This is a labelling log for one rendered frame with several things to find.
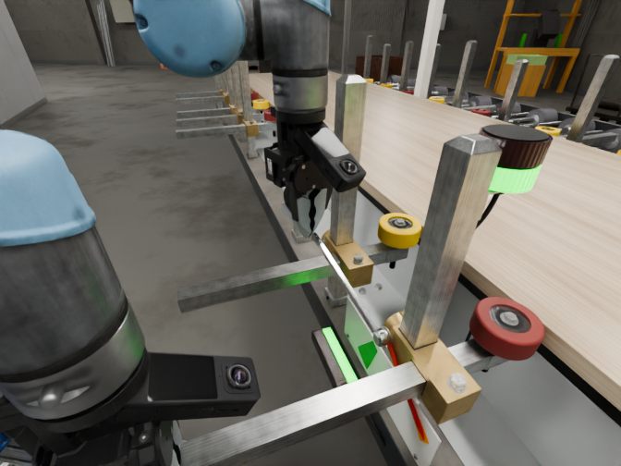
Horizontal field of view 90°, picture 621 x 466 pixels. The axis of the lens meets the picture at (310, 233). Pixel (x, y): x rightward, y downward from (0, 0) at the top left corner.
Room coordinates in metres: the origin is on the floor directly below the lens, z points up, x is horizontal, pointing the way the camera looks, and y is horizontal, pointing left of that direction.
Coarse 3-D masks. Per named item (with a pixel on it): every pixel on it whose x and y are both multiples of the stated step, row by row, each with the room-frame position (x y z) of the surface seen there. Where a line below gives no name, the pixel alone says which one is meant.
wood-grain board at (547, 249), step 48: (384, 96) 1.83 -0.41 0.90; (384, 144) 1.00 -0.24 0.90; (432, 144) 1.00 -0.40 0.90; (576, 144) 1.00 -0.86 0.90; (384, 192) 0.65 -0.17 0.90; (528, 192) 0.65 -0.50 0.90; (576, 192) 0.65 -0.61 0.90; (480, 240) 0.46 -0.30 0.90; (528, 240) 0.46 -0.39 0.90; (576, 240) 0.46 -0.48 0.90; (480, 288) 0.36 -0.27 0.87; (528, 288) 0.34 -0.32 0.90; (576, 288) 0.34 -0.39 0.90; (576, 336) 0.25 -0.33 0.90
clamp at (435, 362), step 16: (400, 320) 0.30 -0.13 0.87; (400, 336) 0.28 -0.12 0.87; (400, 352) 0.27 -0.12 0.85; (416, 352) 0.25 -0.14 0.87; (432, 352) 0.25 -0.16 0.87; (448, 352) 0.25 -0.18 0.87; (432, 368) 0.23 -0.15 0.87; (448, 368) 0.23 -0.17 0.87; (464, 368) 0.23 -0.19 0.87; (432, 384) 0.21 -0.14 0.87; (432, 400) 0.20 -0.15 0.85; (448, 400) 0.19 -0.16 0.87; (464, 400) 0.19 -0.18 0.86; (432, 416) 0.19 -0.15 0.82; (448, 416) 0.19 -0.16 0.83
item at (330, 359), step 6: (318, 336) 0.41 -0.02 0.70; (318, 342) 0.39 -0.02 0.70; (324, 342) 0.39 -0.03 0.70; (324, 348) 0.38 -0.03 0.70; (324, 354) 0.37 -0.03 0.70; (330, 354) 0.37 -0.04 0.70; (330, 360) 0.35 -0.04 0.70; (330, 366) 0.34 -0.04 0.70; (336, 366) 0.34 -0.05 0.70; (336, 372) 0.33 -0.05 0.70; (336, 378) 0.32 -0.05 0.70; (342, 378) 0.32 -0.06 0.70; (336, 384) 0.31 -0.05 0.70; (342, 384) 0.31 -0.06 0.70
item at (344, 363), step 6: (324, 330) 0.42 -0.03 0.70; (330, 330) 0.42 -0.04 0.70; (330, 336) 0.41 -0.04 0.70; (330, 342) 0.39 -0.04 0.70; (336, 342) 0.39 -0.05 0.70; (336, 348) 0.38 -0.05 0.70; (336, 354) 0.37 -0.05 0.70; (342, 354) 0.37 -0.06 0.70; (342, 360) 0.35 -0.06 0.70; (342, 366) 0.34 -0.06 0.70; (348, 366) 0.34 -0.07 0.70; (348, 372) 0.33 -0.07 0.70; (348, 378) 0.32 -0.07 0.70; (354, 378) 0.32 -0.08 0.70
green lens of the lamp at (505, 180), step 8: (496, 168) 0.27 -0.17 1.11; (504, 168) 0.27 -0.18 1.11; (536, 168) 0.27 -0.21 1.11; (496, 176) 0.27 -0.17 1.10; (504, 176) 0.27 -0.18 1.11; (512, 176) 0.26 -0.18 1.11; (520, 176) 0.26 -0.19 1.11; (528, 176) 0.26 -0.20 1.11; (536, 176) 0.27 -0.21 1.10; (496, 184) 0.27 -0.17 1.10; (504, 184) 0.27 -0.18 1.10; (512, 184) 0.26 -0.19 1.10; (520, 184) 0.26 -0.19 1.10; (528, 184) 0.27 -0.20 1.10; (512, 192) 0.26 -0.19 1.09; (520, 192) 0.26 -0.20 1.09
